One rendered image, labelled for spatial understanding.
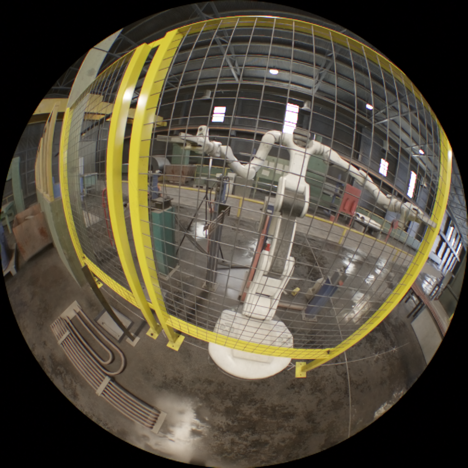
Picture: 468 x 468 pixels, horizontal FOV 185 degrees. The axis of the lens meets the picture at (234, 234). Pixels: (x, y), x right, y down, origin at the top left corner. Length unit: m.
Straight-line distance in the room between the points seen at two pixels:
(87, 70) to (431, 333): 5.52
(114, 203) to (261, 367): 1.08
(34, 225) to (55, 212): 1.71
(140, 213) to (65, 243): 1.42
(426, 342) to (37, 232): 6.66
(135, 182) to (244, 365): 0.99
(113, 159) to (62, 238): 1.32
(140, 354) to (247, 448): 1.07
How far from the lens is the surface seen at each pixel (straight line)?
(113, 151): 0.61
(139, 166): 0.48
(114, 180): 0.62
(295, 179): 0.99
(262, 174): 6.27
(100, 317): 1.68
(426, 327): 3.49
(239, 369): 0.94
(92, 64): 2.21
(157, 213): 1.38
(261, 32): 11.77
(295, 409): 1.43
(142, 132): 0.49
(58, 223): 1.76
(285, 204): 0.89
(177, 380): 1.27
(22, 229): 3.40
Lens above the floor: 1.25
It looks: 26 degrees down
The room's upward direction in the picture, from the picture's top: 10 degrees clockwise
